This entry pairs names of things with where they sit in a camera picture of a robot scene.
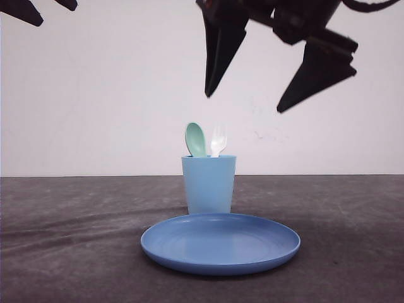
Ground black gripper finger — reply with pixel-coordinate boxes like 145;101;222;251
276;42;356;113
203;15;247;97
1;0;44;27
55;0;78;11

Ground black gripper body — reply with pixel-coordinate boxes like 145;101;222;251
196;1;358;52

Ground white plastic fork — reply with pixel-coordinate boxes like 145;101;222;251
210;126;227;158

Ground mint green plastic spoon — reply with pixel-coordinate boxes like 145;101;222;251
185;122;207;157

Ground light blue plastic cup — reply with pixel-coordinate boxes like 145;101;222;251
182;155;237;214

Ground blue plastic plate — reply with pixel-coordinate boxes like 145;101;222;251
141;213;301;276

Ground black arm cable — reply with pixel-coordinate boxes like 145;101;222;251
342;0;404;13

